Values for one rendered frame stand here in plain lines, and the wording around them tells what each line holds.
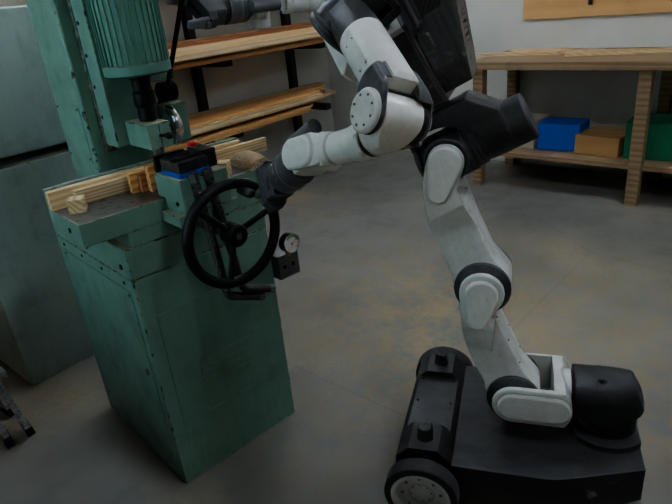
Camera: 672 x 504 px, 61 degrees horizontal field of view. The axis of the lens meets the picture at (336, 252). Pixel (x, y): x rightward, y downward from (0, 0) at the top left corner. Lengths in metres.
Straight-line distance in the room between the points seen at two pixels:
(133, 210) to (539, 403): 1.17
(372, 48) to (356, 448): 1.31
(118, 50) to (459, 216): 0.94
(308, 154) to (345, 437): 1.13
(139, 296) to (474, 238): 0.88
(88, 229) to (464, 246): 0.92
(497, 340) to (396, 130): 0.78
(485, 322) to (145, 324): 0.90
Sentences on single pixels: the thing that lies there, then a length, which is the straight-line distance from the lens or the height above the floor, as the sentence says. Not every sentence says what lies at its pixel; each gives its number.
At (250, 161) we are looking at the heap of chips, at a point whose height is 0.92.
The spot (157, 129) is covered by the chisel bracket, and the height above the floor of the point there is 1.05.
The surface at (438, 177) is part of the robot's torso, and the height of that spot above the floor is 0.93.
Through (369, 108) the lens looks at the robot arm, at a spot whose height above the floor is 1.16.
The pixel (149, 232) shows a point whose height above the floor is 0.82.
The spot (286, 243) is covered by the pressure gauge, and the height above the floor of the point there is 0.67.
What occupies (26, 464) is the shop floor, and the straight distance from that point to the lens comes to 2.31.
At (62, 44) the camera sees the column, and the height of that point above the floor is 1.29.
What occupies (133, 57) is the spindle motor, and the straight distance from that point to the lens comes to 1.60.
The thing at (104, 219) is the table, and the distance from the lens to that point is 1.51.
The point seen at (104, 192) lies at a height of 0.92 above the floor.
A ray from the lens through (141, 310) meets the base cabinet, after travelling 1.62.
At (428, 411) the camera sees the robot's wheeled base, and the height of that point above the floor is 0.19.
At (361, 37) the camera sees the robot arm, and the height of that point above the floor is 1.27.
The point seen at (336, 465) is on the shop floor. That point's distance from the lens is 1.91.
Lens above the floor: 1.34
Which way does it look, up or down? 24 degrees down
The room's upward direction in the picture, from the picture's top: 6 degrees counter-clockwise
